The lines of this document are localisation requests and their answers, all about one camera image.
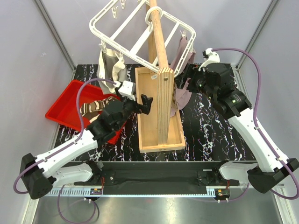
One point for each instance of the white clip hanger frame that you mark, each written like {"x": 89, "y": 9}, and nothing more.
{"x": 152, "y": 19}

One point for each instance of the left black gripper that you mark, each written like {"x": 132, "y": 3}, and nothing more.
{"x": 145, "y": 108}

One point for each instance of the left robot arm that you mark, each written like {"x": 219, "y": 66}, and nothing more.
{"x": 41, "y": 173}

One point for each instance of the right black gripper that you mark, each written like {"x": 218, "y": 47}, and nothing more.
{"x": 193, "y": 72}

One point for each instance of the brown striped sock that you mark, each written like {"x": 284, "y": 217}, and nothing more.
{"x": 91, "y": 111}

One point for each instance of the grey beige sock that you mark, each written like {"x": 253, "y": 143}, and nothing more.
{"x": 112, "y": 66}

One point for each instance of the wooden stand with tray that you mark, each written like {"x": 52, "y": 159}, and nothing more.
{"x": 158, "y": 132}

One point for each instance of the red plastic tray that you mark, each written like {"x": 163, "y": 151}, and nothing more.
{"x": 64, "y": 110}

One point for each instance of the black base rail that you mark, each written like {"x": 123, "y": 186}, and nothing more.
{"x": 155, "y": 178}

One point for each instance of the black marble mat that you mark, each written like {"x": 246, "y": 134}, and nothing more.
{"x": 208, "y": 137}

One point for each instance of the mauve sock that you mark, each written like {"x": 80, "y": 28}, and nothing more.
{"x": 181, "y": 94}

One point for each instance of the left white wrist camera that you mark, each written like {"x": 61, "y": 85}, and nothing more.
{"x": 125, "y": 89}

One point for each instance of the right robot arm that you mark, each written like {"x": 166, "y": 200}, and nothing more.
{"x": 272, "y": 166}

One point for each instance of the white clip holding mauve sock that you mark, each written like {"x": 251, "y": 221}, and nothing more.
{"x": 183, "y": 34}

